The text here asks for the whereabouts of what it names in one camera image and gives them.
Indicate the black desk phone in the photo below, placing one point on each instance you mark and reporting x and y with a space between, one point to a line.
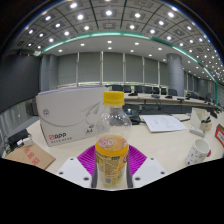
133 111

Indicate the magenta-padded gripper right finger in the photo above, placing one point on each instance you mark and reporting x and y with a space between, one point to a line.
150 170

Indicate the row of black office chairs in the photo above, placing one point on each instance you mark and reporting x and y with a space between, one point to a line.
138 89

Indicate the red-sided open cardboard box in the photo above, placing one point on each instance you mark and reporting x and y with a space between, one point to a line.
220 135

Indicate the yellow-capped orange drink bottle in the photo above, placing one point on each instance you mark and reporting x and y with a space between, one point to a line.
111 160

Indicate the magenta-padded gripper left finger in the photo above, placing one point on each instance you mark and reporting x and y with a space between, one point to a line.
75 170

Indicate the white printed paper sheet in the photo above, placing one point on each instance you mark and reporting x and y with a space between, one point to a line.
163 123

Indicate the brown paper envelope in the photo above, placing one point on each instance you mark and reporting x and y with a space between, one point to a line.
30 156

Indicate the white copy paper box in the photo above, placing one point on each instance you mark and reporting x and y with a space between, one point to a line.
66 116

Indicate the black desk microphone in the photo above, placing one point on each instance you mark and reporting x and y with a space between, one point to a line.
213 114

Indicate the group of ceiling lights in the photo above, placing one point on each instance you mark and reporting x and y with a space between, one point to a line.
109 12

